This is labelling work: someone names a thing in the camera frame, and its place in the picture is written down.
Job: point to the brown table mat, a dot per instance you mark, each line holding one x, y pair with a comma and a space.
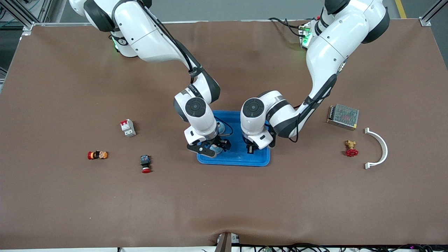
224, 203

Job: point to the metal mesh power supply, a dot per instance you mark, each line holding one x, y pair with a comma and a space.
343, 116

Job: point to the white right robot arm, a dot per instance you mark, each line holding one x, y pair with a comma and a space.
196, 108

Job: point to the red mushroom push button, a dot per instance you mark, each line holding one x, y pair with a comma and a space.
145, 164

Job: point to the grey camera stand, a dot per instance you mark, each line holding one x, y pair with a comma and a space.
225, 243

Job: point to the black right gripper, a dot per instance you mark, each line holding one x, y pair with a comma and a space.
222, 142

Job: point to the white curved plastic bracket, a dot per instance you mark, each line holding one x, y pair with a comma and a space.
385, 149

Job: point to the blue call bell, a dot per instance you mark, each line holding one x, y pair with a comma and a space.
217, 151
222, 128

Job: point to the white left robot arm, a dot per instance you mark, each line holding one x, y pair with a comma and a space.
253, 108

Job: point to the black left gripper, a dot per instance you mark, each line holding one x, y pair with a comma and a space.
250, 147

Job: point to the blue plastic tray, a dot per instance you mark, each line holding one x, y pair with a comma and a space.
238, 159

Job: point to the white red circuit breaker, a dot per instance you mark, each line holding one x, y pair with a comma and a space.
127, 128

